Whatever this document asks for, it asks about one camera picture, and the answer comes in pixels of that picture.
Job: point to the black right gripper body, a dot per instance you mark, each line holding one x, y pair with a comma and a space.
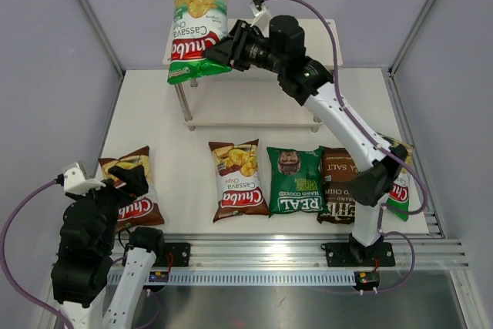
252, 51

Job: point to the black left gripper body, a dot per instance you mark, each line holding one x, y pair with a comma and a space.
109, 199

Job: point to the green Chuba cassava chips bag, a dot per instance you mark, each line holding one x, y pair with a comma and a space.
197, 26

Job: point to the green REAL chips bag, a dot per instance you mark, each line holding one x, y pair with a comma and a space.
296, 181

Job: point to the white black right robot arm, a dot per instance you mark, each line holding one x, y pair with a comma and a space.
306, 80

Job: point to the two-tier beige wooden shelf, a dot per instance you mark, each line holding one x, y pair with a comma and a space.
254, 97

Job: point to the brown Chuba barbeque bag centre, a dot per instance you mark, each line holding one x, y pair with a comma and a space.
239, 188

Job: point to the brown Kettle sea salt bag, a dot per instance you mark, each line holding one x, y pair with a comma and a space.
337, 169

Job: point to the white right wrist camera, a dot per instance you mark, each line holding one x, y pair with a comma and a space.
261, 14

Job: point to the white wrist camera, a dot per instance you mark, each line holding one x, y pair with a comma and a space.
261, 14
77, 181

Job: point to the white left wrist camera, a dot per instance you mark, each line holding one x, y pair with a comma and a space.
77, 181

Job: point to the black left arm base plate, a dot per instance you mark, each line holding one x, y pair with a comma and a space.
175, 254

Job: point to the white slotted cable duct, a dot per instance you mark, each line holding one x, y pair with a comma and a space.
250, 278

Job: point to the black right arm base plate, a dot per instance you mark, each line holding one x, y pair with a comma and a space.
339, 254

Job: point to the aluminium mounting rail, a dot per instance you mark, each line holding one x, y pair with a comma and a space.
302, 251

